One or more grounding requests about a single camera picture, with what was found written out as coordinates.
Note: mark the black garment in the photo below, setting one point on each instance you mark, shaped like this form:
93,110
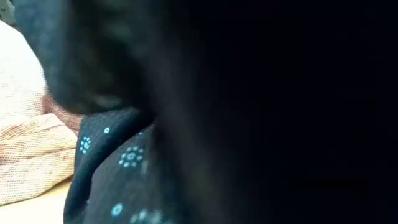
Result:
248,93

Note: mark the navy cloth with blue dots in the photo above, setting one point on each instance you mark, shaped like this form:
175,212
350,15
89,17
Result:
105,161

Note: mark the pink white woven shirt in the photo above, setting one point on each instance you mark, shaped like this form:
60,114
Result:
28,93

